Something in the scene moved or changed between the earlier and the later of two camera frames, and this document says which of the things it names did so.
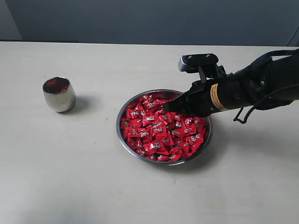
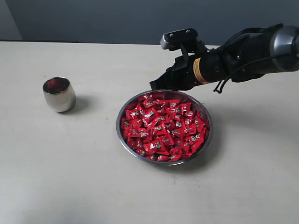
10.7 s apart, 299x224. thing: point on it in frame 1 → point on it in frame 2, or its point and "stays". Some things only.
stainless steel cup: (60, 94) stays
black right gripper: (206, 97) → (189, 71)
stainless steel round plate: (159, 136) stays
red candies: (55, 85) stays
